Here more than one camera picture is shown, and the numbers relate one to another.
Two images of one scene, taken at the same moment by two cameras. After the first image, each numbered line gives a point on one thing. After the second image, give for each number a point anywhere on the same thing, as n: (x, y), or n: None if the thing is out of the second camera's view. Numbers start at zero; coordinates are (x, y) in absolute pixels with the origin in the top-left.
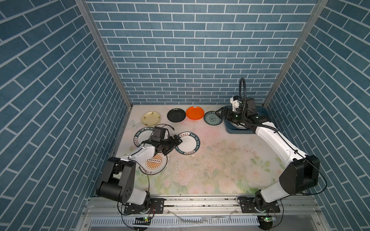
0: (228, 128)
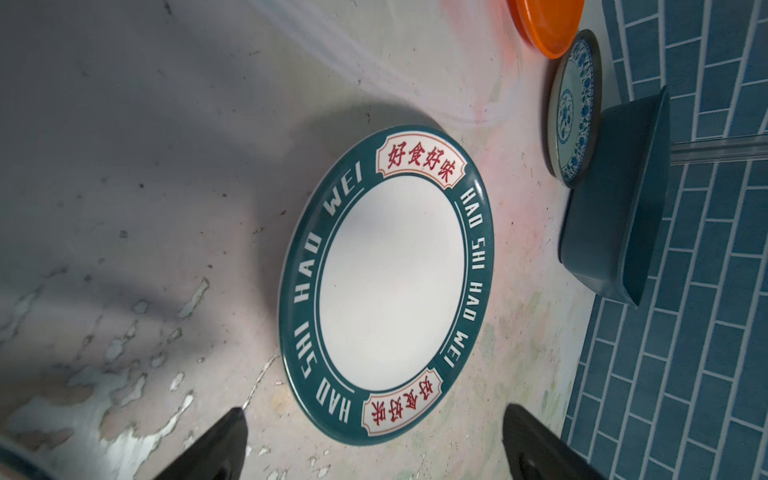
0: (609, 225)
